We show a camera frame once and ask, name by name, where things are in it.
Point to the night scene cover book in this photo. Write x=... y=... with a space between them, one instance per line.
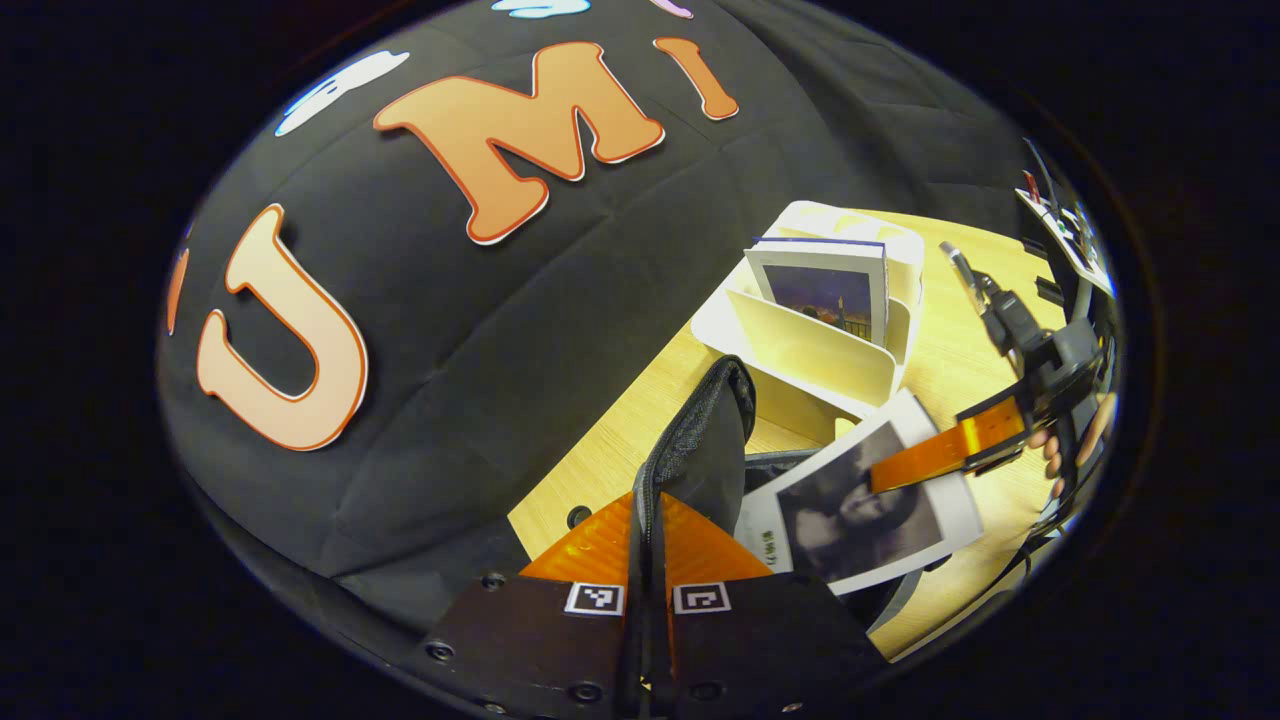
x=825 y=300

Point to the portrait cover book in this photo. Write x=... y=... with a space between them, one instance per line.
x=850 y=520

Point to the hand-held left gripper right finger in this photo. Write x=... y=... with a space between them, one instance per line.
x=760 y=650

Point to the white bookshelf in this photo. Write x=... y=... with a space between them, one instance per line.
x=810 y=355

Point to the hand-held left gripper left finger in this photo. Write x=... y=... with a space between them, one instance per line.
x=540 y=650

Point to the grey schoolbag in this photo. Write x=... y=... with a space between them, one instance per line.
x=705 y=450

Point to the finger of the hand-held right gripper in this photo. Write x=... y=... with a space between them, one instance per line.
x=940 y=450

